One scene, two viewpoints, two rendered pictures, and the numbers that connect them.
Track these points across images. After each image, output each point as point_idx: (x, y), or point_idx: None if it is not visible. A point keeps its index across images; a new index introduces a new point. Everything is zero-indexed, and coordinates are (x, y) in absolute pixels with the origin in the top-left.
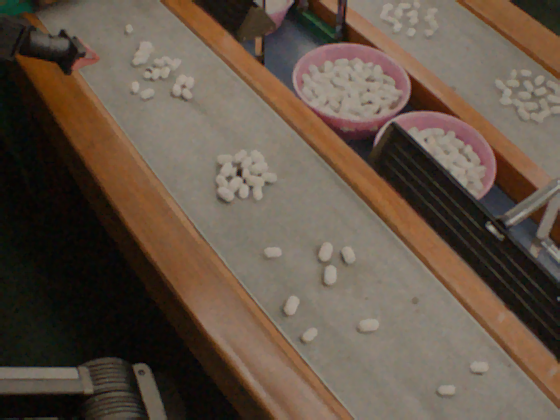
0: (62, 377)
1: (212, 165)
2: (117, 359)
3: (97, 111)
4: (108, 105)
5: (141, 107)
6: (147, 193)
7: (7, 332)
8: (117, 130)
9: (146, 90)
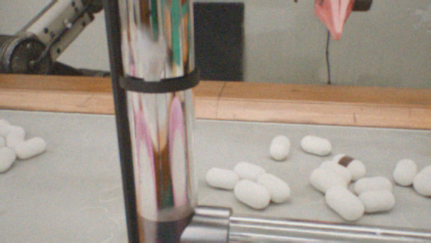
0: (35, 23)
1: (50, 147)
2: (10, 47)
3: (283, 99)
4: (304, 128)
5: (260, 144)
6: (97, 88)
7: None
8: (230, 109)
9: (282, 139)
